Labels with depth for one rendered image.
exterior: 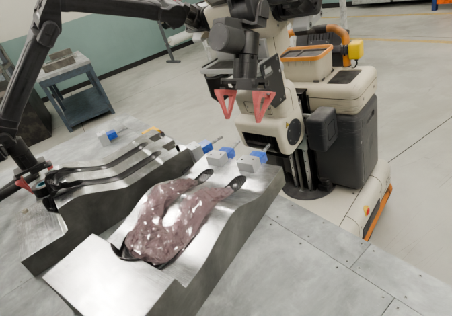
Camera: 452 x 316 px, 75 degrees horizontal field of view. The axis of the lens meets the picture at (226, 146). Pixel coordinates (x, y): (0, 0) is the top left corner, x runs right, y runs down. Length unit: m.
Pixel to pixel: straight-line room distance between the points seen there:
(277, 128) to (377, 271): 0.62
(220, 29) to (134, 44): 6.86
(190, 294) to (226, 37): 0.49
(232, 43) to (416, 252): 1.34
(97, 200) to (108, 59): 6.64
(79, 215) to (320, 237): 0.59
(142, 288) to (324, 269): 0.32
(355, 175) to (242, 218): 0.89
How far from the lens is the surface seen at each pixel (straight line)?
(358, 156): 1.39
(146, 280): 0.56
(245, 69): 0.70
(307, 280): 0.61
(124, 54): 7.46
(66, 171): 1.02
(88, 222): 0.88
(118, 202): 0.88
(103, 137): 1.40
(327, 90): 1.27
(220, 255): 0.61
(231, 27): 0.67
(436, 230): 1.79
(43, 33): 0.99
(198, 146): 0.97
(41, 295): 0.87
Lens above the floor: 1.30
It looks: 30 degrees down
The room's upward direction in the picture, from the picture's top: 18 degrees counter-clockwise
